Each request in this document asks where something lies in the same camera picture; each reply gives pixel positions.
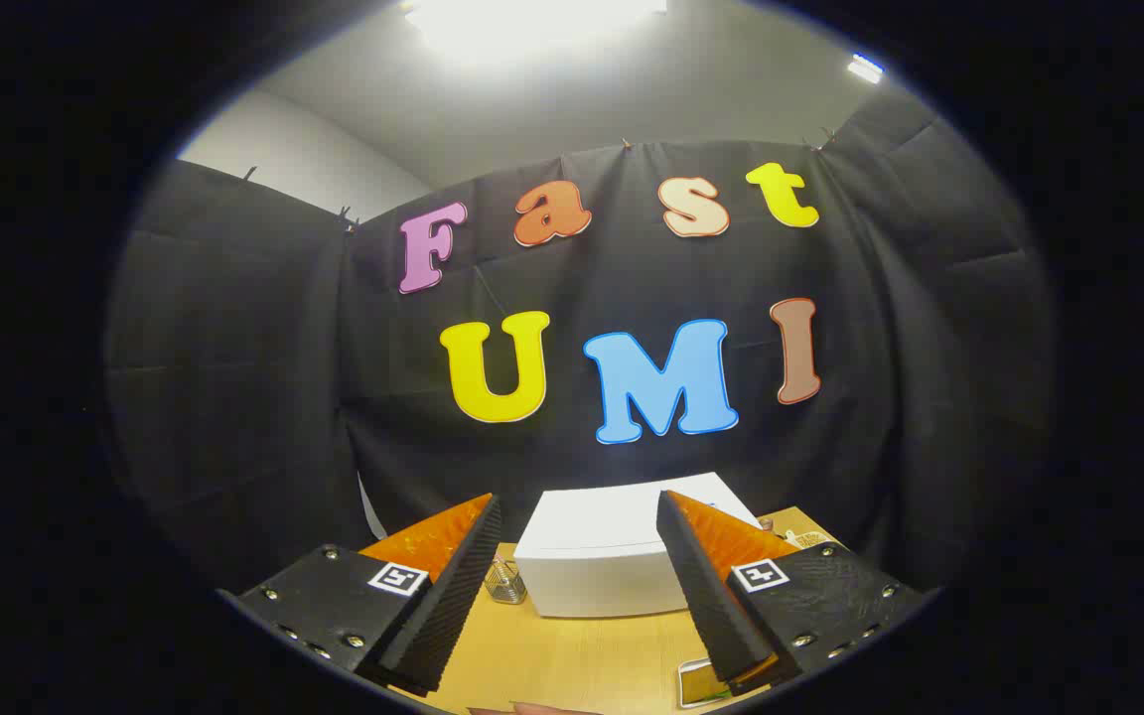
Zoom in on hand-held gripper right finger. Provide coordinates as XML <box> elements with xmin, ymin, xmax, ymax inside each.
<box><xmin>656</xmin><ymin>490</ymin><xmax>930</xmax><ymax>696</ymax></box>

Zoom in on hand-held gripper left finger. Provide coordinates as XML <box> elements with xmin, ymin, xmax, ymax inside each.
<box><xmin>234</xmin><ymin>494</ymin><xmax>503</xmax><ymax>696</ymax></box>

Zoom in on white microwave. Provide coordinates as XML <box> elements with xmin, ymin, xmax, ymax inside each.
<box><xmin>514</xmin><ymin>473</ymin><xmax>764</xmax><ymax>619</ymax></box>

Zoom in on metal wire holder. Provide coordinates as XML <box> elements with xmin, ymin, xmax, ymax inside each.
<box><xmin>485</xmin><ymin>556</ymin><xmax>528</xmax><ymax>605</ymax></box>

